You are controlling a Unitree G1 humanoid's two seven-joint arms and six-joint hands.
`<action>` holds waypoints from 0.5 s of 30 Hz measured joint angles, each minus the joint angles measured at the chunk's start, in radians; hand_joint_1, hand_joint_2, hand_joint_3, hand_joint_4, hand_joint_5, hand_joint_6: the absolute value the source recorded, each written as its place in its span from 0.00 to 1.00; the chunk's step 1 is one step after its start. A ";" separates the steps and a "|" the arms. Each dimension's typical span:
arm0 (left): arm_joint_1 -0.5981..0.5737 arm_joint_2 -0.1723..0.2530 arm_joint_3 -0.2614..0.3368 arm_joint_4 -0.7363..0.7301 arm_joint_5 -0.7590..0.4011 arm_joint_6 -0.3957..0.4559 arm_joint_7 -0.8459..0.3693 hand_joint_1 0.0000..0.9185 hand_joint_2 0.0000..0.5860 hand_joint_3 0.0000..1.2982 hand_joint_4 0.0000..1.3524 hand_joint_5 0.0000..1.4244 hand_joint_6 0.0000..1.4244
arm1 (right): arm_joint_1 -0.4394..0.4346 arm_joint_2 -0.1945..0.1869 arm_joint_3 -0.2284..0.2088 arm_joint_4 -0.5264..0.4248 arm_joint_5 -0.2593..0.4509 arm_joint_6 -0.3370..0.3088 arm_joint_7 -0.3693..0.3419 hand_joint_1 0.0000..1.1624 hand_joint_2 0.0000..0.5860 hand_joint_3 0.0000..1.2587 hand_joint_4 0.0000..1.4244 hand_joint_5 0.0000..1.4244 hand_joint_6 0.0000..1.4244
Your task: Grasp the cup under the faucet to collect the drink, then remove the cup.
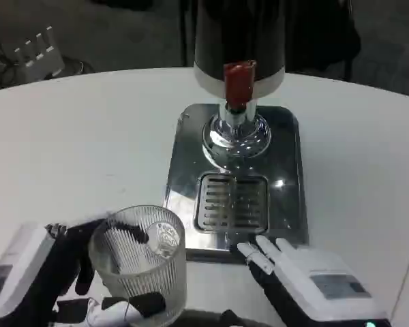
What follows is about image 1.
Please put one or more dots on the white power strip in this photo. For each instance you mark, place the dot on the white power strip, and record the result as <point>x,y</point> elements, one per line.
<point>41,58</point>

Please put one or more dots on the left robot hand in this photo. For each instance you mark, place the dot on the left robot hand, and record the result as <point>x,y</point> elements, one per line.
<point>37,272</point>

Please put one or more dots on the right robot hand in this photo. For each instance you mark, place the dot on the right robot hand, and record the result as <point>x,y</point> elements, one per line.
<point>303,282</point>

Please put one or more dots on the black drink dispenser with chrome stand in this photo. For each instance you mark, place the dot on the black drink dispenser with chrome stand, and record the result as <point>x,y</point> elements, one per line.
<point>238,37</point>

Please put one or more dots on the steel drip grid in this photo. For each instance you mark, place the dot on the steel drip grid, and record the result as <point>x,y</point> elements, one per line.
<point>231,204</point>

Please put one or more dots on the clear ribbed glass cup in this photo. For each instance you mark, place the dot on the clear ribbed glass cup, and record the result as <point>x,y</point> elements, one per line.
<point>139,272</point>

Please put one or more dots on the steel drip tray base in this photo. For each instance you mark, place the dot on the steel drip tray base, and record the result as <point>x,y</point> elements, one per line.
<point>289,163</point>

